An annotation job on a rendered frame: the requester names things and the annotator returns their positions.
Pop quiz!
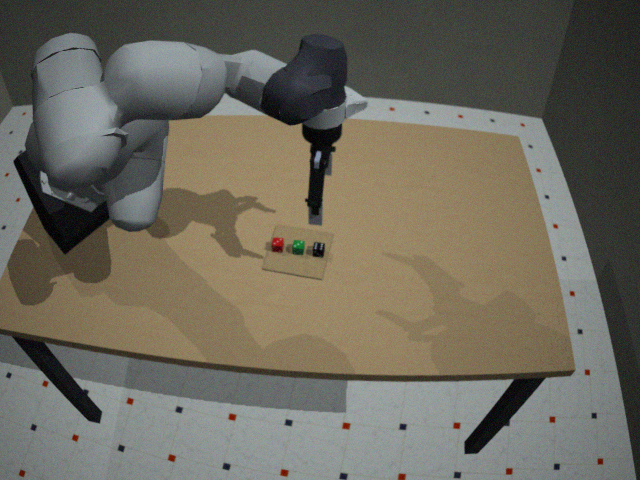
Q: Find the red die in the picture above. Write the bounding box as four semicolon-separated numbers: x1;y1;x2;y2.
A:
272;238;284;252

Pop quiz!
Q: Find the tan flat mat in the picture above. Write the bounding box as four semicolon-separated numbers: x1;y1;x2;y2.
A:
262;224;333;280

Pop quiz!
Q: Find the green die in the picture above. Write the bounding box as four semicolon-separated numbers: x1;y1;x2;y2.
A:
292;240;305;255

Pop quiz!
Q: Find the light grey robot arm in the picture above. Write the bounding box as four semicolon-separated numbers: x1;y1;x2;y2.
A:
25;33;368;232

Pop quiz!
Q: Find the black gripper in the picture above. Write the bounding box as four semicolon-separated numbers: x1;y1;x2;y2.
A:
302;123;342;226

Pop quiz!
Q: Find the black die with white pips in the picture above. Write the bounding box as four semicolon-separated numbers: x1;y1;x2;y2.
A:
313;242;325;257

